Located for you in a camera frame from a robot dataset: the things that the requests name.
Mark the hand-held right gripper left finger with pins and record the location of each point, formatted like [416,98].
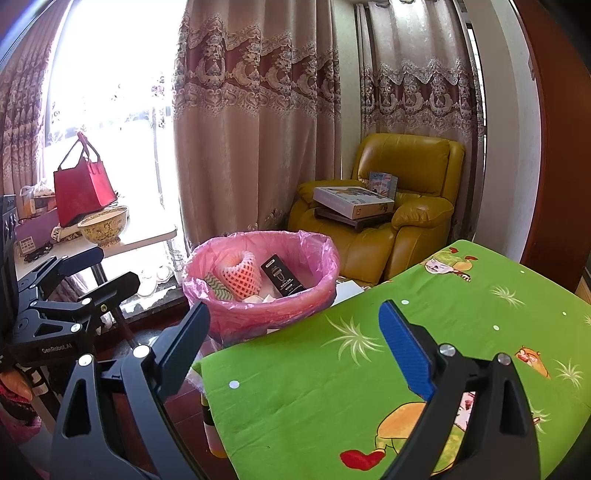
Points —
[184,341]

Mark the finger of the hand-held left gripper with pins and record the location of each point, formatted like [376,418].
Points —
[78,258]
[120,284]

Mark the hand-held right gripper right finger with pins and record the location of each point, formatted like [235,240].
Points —
[406,346]

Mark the green white striped wrapper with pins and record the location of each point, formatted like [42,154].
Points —
[217,286]

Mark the pink white foam fruit net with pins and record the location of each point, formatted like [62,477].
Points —
[240,279]

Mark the pink lined trash bin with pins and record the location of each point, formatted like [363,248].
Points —
[277,318]

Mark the black packaging box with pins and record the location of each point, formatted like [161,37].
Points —
[281,277]

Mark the person's left forearm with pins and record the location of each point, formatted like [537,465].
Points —
[18,406]

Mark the yellow patterned ceramic bowl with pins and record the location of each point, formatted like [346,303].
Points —
[104,228]

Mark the purple box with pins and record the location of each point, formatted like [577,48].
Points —
[41,226]

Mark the white side table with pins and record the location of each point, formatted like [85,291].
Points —
[138,237]

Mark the red tote bag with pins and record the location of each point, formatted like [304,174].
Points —
[83,194]

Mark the clear plastic bag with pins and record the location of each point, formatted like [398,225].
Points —
[39,198]

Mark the pink patterned clothing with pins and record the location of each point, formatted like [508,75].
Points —
[23,431]

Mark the green cartoon printed tablecloth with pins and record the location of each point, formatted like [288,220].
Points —
[323,392]

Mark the yellow leather armchair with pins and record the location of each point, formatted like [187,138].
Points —
[369,249]

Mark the dark flat box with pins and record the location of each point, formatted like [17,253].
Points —
[337,218]

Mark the beige lace patterned curtain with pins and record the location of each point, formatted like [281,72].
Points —
[18,115]
[415,69]
[254,115]

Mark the white flat printed box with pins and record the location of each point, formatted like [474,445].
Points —
[351,201]

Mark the small blue white box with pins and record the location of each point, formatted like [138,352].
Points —
[383,184]

